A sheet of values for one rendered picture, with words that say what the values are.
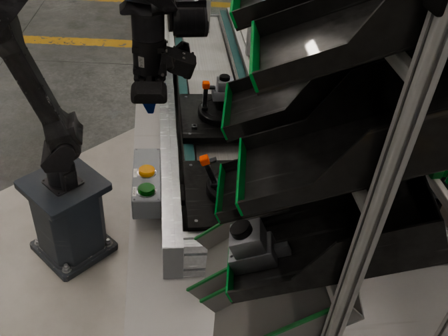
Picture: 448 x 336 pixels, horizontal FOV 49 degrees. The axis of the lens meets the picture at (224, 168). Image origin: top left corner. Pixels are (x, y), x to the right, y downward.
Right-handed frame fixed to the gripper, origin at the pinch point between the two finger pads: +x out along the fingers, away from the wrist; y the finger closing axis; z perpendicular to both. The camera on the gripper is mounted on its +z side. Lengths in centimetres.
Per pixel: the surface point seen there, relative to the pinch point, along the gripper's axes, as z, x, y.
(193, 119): 11.1, 28.5, 36.4
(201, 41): 19, 34, 102
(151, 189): -0.5, 28.3, 5.6
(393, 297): 53, 39, -20
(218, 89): 17.9, 19.1, 36.9
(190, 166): 9.1, 28.5, 14.5
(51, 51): -82, 126, 285
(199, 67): 16, 34, 80
